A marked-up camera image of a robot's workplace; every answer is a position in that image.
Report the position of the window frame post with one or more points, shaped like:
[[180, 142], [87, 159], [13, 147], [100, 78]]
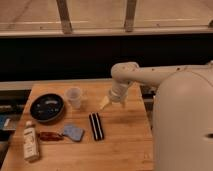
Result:
[[64, 16], [130, 15]]

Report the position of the black striped eraser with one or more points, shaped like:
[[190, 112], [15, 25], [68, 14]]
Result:
[[96, 126]]

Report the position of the blue sponge cloth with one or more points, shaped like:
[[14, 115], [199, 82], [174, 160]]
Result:
[[73, 132]]

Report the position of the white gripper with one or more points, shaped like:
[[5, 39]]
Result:
[[117, 93]]

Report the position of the clear plastic cup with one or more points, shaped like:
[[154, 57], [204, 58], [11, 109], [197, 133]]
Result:
[[74, 96]]

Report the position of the brown glossy wrapper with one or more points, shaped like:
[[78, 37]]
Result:
[[50, 136]]

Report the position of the left window frame post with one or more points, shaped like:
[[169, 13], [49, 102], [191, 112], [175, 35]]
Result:
[[64, 16]]

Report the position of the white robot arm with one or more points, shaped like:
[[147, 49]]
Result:
[[182, 112]]

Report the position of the right window frame post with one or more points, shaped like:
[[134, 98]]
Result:
[[130, 15]]

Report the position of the black round plate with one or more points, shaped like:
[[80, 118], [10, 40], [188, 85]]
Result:
[[47, 107]]

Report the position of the white labelled bottle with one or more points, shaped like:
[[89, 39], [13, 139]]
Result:
[[30, 146]]

